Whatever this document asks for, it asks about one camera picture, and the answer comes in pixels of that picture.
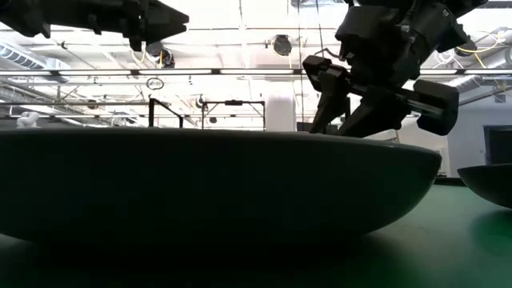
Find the white building column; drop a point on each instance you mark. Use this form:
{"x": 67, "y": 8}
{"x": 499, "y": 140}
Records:
{"x": 281, "y": 114}

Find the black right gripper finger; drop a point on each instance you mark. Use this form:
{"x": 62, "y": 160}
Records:
{"x": 332, "y": 100}
{"x": 438, "y": 106}

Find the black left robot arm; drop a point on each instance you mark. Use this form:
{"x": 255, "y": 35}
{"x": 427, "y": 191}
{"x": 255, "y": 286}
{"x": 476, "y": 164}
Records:
{"x": 20, "y": 16}

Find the black monitor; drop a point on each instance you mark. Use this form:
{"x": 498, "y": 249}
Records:
{"x": 305, "y": 127}

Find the dark green plate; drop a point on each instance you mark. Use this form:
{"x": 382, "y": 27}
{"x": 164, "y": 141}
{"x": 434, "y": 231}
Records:
{"x": 200, "y": 180}

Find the black background gantry frame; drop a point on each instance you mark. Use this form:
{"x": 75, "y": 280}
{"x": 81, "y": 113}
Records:
{"x": 234, "y": 102}

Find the long ceiling light strip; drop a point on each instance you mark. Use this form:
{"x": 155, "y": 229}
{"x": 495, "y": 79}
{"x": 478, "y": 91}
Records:
{"x": 256, "y": 72}

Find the dark door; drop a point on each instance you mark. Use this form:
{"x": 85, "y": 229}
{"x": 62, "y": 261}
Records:
{"x": 500, "y": 144}

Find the maroon plate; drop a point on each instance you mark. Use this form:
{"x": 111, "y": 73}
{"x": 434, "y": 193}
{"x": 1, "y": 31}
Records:
{"x": 492, "y": 184}

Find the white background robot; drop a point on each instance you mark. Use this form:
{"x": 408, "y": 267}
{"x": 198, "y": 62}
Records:
{"x": 28, "y": 120}

